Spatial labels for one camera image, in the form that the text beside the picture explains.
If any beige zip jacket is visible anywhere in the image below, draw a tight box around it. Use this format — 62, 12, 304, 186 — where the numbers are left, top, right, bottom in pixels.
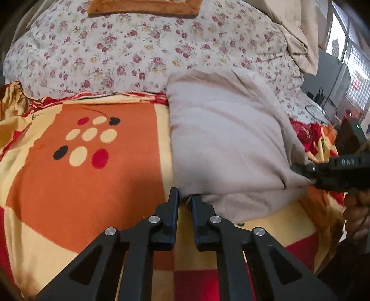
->
167, 68, 310, 223

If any person's right hand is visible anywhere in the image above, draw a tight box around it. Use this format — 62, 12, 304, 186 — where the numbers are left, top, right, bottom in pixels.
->
343, 190, 370, 241

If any orange red yellow blanket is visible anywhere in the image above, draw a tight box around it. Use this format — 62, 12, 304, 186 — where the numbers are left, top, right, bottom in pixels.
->
1, 82, 344, 300

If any window with lattice grille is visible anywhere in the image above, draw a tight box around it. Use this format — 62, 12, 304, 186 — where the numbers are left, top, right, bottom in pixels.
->
326, 10, 369, 111

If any beige curtain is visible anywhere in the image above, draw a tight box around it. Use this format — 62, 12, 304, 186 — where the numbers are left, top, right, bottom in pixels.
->
248, 0, 319, 75

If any orange checkered plush mat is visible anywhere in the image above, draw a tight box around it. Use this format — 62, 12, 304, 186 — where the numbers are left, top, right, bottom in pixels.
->
87, 0, 203, 17

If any floral white quilt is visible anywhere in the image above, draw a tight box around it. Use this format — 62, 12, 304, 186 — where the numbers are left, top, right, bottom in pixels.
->
2, 1, 319, 123

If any black cable on bed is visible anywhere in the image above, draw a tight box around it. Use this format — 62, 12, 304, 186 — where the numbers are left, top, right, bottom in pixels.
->
300, 86, 343, 125

